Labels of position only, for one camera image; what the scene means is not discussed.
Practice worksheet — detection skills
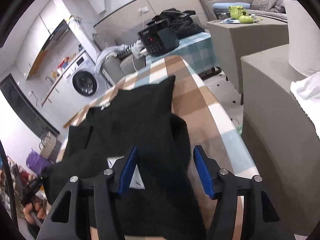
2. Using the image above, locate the black electric pressure cooker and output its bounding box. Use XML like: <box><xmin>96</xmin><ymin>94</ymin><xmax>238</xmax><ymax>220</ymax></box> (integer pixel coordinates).
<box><xmin>137</xmin><ymin>19</ymin><xmax>180</xmax><ymax>56</ymax></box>

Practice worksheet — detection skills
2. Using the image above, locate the grey sofa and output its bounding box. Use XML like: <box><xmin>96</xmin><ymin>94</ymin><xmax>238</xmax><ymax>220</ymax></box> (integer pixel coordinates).
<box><xmin>92</xmin><ymin>30</ymin><xmax>146</xmax><ymax>81</ymax></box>

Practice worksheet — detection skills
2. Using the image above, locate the white front-load washing machine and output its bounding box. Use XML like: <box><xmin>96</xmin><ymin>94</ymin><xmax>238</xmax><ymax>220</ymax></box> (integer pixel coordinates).
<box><xmin>61</xmin><ymin>50</ymin><xmax>108</xmax><ymax>105</ymax></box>

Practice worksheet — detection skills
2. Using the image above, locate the plaid checkered tablecloth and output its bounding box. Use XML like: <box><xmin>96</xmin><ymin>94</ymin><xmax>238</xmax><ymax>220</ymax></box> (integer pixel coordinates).
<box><xmin>56</xmin><ymin>55</ymin><xmax>261</xmax><ymax>240</ymax></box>

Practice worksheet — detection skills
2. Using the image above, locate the purple bag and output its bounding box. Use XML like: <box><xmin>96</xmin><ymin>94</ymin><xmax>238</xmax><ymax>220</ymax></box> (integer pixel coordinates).
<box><xmin>26</xmin><ymin>149</ymin><xmax>52</xmax><ymax>176</ymax></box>

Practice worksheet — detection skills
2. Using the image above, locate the pile of black clothes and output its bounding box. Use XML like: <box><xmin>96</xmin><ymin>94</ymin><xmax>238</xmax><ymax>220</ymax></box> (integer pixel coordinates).
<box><xmin>147</xmin><ymin>8</ymin><xmax>205</xmax><ymax>40</ymax></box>

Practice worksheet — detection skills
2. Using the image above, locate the white crumpled tissue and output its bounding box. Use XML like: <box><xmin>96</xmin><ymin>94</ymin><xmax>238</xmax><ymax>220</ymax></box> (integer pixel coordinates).
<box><xmin>290</xmin><ymin>72</ymin><xmax>320</xmax><ymax>137</ymax></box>

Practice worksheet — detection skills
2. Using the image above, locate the woven laundry basket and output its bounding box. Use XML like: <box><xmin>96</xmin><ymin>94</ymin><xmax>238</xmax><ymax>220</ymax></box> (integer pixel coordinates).
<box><xmin>40</xmin><ymin>132</ymin><xmax>62</xmax><ymax>164</ymax></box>

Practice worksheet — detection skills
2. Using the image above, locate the range hood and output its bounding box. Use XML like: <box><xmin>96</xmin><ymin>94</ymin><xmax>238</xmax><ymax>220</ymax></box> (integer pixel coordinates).
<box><xmin>40</xmin><ymin>20</ymin><xmax>70</xmax><ymax>52</ymax></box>

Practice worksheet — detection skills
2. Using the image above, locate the black knit sweater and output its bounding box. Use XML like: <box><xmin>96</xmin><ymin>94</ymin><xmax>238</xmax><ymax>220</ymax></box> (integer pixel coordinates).
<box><xmin>44</xmin><ymin>76</ymin><xmax>206</xmax><ymax>239</ymax></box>

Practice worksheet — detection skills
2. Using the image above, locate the light blue pillow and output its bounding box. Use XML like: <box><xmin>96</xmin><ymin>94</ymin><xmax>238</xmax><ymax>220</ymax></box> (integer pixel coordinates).
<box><xmin>212</xmin><ymin>2</ymin><xmax>251</xmax><ymax>12</ymax></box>

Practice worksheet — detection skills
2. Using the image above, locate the teal checkered side table cloth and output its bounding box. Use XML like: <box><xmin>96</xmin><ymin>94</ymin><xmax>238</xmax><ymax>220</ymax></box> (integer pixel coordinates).
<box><xmin>145</xmin><ymin>32</ymin><xmax>221</xmax><ymax>77</ymax></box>

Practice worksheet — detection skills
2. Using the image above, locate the grey blanket on bed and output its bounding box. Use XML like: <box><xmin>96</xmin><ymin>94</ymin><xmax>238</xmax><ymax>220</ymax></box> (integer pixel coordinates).
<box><xmin>251</xmin><ymin>0</ymin><xmax>286</xmax><ymax>14</ymax></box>

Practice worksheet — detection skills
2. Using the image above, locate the grey cube cabinet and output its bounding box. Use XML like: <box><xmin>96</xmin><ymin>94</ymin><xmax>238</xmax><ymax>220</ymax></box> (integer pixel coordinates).
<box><xmin>206</xmin><ymin>16</ymin><xmax>290</xmax><ymax>106</ymax></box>

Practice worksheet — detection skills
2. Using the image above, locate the person left hand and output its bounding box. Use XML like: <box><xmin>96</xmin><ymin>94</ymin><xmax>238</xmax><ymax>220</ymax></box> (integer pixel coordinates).
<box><xmin>23</xmin><ymin>196</ymin><xmax>47</xmax><ymax>225</ymax></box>

